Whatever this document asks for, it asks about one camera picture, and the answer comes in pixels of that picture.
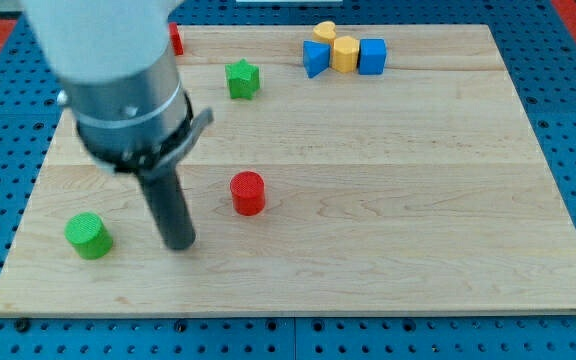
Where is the red block behind arm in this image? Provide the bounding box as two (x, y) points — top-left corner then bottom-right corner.
(168, 22), (184, 56)

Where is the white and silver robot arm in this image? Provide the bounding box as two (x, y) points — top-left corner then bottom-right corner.
(21, 0), (213, 176)

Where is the red cylinder block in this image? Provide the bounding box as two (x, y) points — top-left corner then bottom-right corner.
(229, 171), (266, 216)

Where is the wooden board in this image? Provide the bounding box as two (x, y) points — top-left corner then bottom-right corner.
(0, 25), (576, 318)

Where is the green star block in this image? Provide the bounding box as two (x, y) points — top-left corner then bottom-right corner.
(225, 59), (260, 100)

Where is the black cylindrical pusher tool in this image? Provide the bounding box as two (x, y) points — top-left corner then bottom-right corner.
(137, 169), (196, 250)

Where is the blue triangle block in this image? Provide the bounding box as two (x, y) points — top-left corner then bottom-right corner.
(302, 40), (331, 78)

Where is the yellow hexagon block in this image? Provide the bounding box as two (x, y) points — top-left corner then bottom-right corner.
(330, 36), (360, 73)

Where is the yellow heart block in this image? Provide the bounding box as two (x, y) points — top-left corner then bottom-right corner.
(312, 21), (337, 45)

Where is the blue cube block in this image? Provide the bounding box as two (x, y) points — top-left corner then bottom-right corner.
(358, 38), (387, 75)

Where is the green cylinder block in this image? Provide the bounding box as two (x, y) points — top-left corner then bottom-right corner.
(64, 212), (113, 260)

